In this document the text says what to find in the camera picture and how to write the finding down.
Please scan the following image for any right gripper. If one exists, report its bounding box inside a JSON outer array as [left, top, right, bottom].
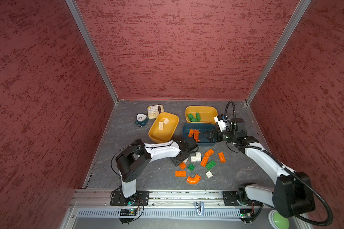
[[202, 127, 237, 143]]

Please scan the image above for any small orange lego brick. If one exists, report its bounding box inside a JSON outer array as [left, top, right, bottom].
[[179, 162, 186, 170]]

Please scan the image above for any orange long lego chassis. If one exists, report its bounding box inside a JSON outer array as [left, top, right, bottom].
[[193, 130, 200, 143]]

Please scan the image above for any orange 2x3 lego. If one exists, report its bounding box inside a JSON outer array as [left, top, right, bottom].
[[200, 156, 209, 167], [218, 152, 226, 163], [204, 149, 214, 157], [188, 129, 194, 137]]

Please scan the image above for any green 2x4 lego plate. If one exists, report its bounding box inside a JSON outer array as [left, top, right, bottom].
[[196, 113, 201, 122]]

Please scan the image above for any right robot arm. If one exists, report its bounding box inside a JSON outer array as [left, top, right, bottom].
[[204, 130, 315, 218]]

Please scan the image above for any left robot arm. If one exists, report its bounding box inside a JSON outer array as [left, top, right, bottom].
[[116, 137, 198, 198]]

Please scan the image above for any dark teal tub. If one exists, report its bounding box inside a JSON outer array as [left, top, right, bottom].
[[183, 123, 216, 147]]

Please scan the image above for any orange flat 2x4 lego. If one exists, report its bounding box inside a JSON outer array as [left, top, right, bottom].
[[175, 171, 187, 177]]

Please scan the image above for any yellow tub right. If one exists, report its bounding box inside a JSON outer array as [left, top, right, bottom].
[[185, 106, 218, 125]]

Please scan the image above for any yellow tub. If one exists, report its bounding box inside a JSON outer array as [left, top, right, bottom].
[[148, 112, 179, 143], [185, 106, 218, 125]]

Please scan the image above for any orange curved lego piece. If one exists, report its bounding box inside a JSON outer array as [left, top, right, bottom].
[[186, 174, 201, 185]]

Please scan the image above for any green 2x3 lego plate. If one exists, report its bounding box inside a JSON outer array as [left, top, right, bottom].
[[205, 160, 217, 170]]

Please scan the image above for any white square lego lower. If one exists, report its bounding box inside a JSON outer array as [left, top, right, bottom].
[[205, 171, 213, 178]]

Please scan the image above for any yellow tub left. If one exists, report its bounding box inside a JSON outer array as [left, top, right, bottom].
[[148, 112, 179, 143]]

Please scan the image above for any cream calculator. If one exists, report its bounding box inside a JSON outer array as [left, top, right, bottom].
[[147, 105, 164, 119]]

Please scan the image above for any metal clip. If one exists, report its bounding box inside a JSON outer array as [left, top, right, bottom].
[[195, 201, 204, 216]]

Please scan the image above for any small teal alarm clock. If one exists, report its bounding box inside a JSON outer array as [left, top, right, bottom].
[[135, 114, 149, 127]]

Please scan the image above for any left circuit board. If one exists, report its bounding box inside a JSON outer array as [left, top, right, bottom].
[[119, 209, 138, 217]]

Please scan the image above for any circuit board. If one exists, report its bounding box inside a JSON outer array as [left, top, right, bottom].
[[119, 209, 138, 217], [239, 209, 255, 219]]

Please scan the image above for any right circuit board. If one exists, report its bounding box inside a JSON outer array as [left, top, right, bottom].
[[239, 209, 255, 219]]

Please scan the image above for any green push button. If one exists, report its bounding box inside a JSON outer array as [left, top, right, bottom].
[[268, 210, 290, 229]]

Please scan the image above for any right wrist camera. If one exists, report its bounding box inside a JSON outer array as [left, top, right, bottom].
[[214, 114, 227, 132]]

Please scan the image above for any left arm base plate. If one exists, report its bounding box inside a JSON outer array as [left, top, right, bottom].
[[110, 189, 150, 206]]

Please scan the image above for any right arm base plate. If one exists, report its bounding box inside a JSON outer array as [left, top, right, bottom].
[[222, 191, 261, 207]]

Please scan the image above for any black corrugated cable hose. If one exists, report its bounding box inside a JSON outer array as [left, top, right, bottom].
[[224, 101, 333, 227]]

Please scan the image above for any aluminium front rail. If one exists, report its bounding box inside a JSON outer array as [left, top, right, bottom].
[[70, 188, 300, 208]]

